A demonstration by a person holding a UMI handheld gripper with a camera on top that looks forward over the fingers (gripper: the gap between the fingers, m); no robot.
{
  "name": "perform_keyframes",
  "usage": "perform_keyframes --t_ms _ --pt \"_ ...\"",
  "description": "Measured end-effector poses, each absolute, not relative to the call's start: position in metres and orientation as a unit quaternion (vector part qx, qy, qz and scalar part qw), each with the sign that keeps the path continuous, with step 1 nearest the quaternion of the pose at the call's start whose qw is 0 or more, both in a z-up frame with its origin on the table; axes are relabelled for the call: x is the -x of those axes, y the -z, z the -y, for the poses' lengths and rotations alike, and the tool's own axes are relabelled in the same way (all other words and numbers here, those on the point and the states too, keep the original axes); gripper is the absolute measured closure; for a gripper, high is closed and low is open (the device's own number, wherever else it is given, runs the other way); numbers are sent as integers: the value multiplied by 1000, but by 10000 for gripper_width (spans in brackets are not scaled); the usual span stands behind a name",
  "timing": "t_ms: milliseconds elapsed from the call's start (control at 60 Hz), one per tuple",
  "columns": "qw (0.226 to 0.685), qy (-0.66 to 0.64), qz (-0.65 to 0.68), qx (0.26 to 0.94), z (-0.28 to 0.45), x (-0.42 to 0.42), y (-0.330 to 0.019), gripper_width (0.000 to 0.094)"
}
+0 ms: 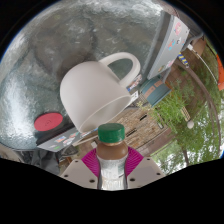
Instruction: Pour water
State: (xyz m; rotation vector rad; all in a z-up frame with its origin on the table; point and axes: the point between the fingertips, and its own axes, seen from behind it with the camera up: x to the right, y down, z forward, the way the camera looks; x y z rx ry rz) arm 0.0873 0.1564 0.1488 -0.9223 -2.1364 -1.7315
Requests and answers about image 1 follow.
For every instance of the white ceramic mug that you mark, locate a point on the white ceramic mug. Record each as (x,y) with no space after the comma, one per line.
(88,91)

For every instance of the blue yellow striped cone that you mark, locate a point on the blue yellow striped cone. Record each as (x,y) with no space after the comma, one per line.
(183,60)

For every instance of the wooden lamp post with globe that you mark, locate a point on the wooden lamp post with globe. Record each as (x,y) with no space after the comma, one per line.
(189,121)

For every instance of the flat round red coaster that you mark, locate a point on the flat round red coaster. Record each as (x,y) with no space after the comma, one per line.
(48,121)

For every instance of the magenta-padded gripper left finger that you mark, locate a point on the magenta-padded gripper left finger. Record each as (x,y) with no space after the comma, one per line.
(76,170)

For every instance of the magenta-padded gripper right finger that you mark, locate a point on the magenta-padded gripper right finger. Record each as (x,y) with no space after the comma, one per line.
(146,170)

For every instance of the green-capped brown drink bottle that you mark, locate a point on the green-capped brown drink bottle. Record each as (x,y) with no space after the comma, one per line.
(111,156)

